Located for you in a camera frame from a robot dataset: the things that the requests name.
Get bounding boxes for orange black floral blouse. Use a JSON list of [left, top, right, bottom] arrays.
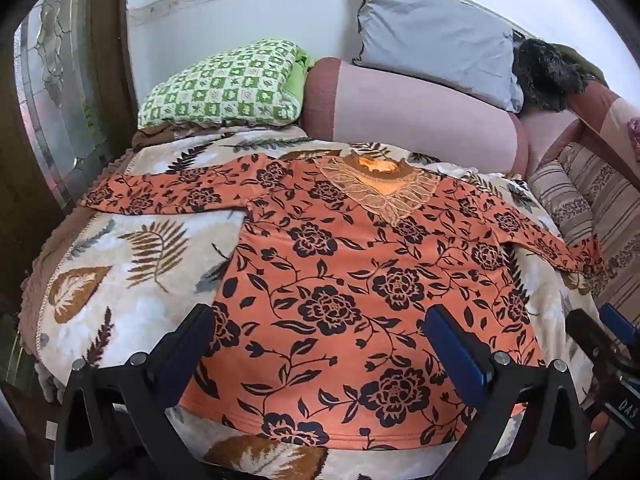
[[84, 154, 602, 450]]

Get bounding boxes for striped beige quilt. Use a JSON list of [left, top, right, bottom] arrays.
[[528, 143, 639, 324]]

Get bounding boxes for pink patterned quilt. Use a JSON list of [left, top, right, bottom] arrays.
[[567, 80, 639, 188]]

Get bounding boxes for dark fur trimmed garment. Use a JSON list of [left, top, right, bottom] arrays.
[[512, 34, 608, 114]]

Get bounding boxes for pink bolster pillow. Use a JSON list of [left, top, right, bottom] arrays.
[[299, 58, 528, 176]]

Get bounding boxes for wooden door with glass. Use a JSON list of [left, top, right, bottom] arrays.
[[0, 0, 139, 281]]

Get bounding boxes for grey pillow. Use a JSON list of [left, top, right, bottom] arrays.
[[352, 0, 524, 113]]

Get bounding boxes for green white checkered pillow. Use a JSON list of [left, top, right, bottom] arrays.
[[138, 39, 314, 128]]

